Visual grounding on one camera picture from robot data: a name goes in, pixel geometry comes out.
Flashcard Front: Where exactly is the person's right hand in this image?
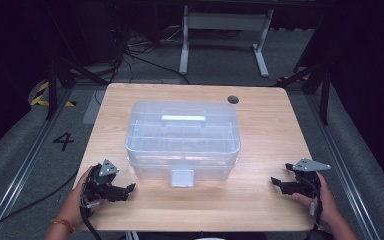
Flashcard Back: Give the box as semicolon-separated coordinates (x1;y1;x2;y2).
291;171;343;228

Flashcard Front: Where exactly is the orange bracelet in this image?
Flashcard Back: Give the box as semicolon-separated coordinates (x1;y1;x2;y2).
50;218;77;234

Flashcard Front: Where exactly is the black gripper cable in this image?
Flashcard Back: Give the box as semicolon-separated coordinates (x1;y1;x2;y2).
79;198;104;240
309;186;324;234

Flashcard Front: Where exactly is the yellow black floor tape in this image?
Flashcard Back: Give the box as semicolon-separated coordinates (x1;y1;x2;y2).
29;81;78;108

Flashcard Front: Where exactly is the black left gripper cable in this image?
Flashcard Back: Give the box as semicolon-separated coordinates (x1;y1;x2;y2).
79;198;104;240

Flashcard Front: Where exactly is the long black floor cable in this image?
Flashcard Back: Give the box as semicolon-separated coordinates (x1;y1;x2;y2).
0;169;80;236

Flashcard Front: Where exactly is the white metal desk frame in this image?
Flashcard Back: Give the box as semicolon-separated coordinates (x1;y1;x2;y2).
178;4;275;78

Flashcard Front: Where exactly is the person's left hand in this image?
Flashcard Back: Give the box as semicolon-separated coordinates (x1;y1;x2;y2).
57;166;110;232

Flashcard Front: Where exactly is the clear plastic storage box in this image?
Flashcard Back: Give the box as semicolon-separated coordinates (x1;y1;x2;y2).
124;100;242;188

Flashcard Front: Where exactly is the black metal stand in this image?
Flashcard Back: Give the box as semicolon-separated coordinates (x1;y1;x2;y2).
276;63;332;127
44;56;109;121

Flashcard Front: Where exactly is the bundle of black floor cables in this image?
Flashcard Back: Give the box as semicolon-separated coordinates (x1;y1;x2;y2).
108;16;192;85

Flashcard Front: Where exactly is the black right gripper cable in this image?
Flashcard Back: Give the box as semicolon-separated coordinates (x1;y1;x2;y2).
309;186;324;234

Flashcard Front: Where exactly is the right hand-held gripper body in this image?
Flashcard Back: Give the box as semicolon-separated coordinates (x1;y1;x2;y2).
285;158;332;200

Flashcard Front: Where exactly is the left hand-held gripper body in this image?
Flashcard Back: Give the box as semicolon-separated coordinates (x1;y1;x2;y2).
80;159;120;208

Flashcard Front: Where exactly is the metal floor rail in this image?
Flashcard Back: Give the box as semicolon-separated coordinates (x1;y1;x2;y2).
0;89;75;240
304;93;382;240

